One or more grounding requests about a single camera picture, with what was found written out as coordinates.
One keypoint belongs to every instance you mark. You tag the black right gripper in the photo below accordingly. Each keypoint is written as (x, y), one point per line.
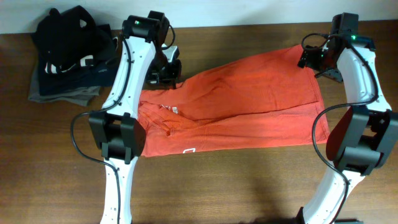
(311, 63)

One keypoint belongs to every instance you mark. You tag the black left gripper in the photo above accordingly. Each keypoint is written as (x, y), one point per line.
(169, 81)

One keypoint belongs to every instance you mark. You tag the red t-shirt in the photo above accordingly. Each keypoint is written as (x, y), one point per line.
(261, 101)

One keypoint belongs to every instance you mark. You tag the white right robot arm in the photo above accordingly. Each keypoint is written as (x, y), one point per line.
(366, 134)

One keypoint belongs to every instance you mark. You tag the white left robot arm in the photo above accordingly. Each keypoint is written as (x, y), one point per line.
(145, 59)

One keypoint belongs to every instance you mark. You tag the navy white striped folded garment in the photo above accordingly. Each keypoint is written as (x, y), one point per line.
(103, 74)

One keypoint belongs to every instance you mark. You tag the grey folded garment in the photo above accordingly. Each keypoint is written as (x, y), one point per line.
(81, 96)

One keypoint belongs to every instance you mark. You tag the black folded garment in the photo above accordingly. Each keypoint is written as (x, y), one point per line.
(71, 40)

